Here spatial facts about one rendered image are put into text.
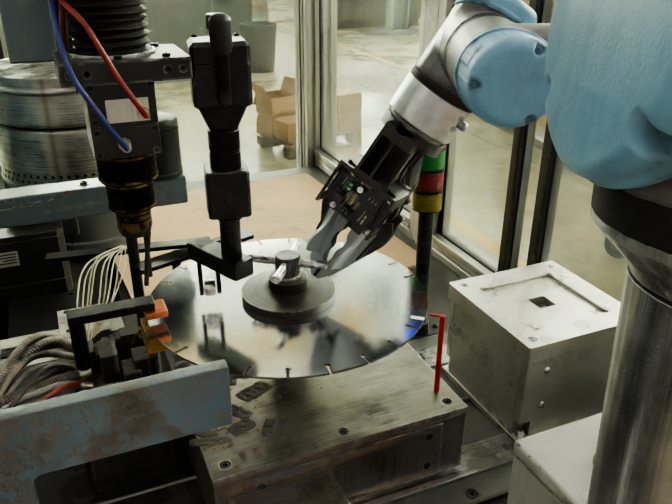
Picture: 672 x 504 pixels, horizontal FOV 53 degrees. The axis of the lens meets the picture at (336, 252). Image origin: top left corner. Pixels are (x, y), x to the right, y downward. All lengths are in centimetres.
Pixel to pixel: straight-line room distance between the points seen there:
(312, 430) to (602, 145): 61
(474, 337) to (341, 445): 28
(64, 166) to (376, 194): 79
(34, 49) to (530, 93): 50
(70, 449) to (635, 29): 54
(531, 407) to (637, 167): 72
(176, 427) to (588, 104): 50
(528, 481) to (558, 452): 4
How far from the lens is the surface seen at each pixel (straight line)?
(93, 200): 93
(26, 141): 137
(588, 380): 94
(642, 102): 19
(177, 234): 149
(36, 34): 80
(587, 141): 22
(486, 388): 95
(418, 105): 68
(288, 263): 78
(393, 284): 84
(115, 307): 76
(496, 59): 55
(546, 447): 71
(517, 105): 57
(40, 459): 63
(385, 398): 81
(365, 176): 69
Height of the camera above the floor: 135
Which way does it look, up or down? 25 degrees down
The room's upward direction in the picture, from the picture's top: straight up
